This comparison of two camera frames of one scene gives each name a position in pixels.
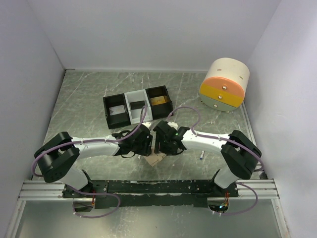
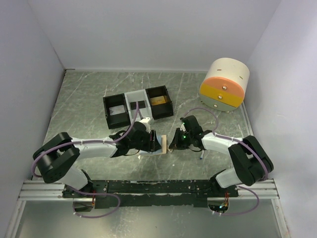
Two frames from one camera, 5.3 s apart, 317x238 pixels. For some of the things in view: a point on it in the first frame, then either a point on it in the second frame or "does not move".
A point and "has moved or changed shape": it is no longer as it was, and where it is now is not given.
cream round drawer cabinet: (224, 87) does not move
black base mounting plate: (177, 193) does not move
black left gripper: (147, 149) does not move
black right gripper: (169, 152) to (176, 144)
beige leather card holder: (153, 158) has moved or changed shape
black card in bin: (137, 105) does not move
